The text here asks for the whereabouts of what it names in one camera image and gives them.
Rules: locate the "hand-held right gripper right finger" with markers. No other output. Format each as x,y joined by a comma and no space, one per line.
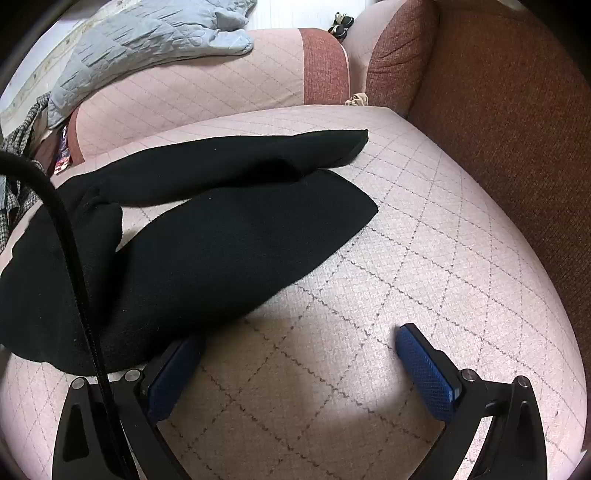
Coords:
425,374

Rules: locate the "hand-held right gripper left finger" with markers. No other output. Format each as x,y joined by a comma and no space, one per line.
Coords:
173,376

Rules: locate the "black pants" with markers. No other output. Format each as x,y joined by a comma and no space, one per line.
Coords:
207,240

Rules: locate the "pink quilted seat cover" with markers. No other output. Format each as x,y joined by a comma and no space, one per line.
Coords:
369,277

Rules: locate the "colourful snack packet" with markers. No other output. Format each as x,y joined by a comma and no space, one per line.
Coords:
63,154

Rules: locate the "grey-blue cloth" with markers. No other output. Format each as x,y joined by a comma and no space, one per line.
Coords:
5,187

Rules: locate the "red-brown sofa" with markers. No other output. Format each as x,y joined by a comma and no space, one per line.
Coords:
508,115

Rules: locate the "beige fabric tie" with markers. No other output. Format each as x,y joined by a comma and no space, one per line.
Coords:
359,99

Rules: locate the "black and white checked cloth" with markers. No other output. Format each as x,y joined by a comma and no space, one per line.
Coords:
18,134

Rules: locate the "pink quilted armrest cover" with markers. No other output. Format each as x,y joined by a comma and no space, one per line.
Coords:
207,78

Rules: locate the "grey quilted blanket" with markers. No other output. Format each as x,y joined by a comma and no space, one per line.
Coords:
138,41

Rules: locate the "pink quilted backrest cover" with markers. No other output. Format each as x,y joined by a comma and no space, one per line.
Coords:
364,37

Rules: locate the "pair of black shoes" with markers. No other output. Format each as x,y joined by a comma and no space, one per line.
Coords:
340,26

